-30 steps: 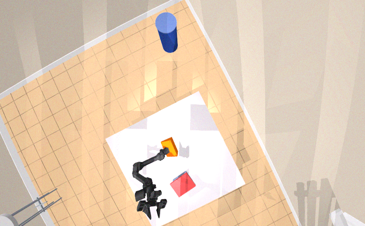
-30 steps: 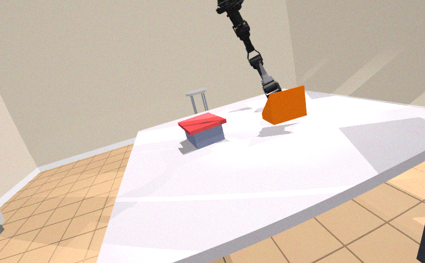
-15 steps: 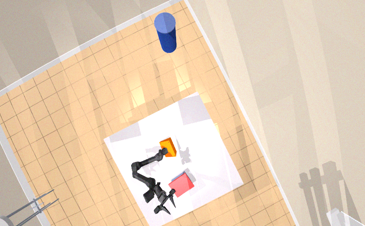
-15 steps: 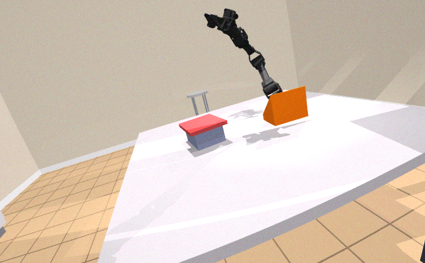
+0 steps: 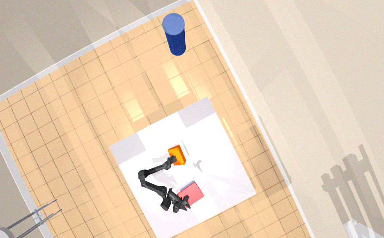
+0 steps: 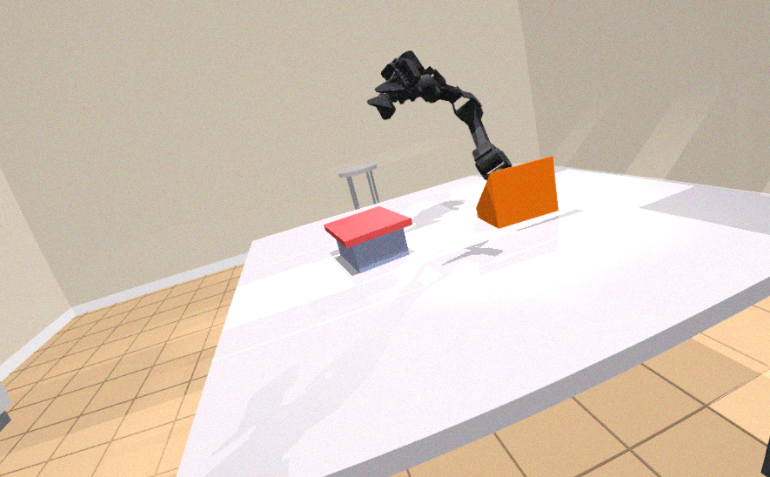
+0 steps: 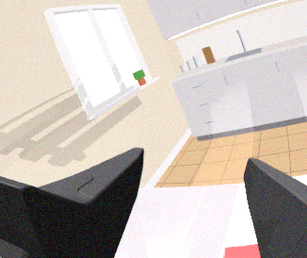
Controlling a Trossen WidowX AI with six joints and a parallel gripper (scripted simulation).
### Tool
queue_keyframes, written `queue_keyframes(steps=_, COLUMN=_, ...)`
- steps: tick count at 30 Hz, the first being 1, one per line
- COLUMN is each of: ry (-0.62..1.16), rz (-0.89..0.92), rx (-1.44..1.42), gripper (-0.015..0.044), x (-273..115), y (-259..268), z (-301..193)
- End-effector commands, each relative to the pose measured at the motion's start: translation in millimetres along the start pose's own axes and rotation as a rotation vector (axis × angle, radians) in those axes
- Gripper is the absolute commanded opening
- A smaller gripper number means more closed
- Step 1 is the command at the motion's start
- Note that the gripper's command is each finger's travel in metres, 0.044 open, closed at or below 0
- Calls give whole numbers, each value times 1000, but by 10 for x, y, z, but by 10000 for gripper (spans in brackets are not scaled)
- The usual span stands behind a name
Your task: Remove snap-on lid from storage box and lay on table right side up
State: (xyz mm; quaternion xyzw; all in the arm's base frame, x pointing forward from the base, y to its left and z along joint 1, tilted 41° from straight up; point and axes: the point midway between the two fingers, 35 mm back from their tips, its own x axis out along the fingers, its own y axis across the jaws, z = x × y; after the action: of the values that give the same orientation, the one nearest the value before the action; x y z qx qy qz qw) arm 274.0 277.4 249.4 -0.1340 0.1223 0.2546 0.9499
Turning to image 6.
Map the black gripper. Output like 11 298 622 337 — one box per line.
366 58 423 120

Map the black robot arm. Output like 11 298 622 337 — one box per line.
381 50 512 181

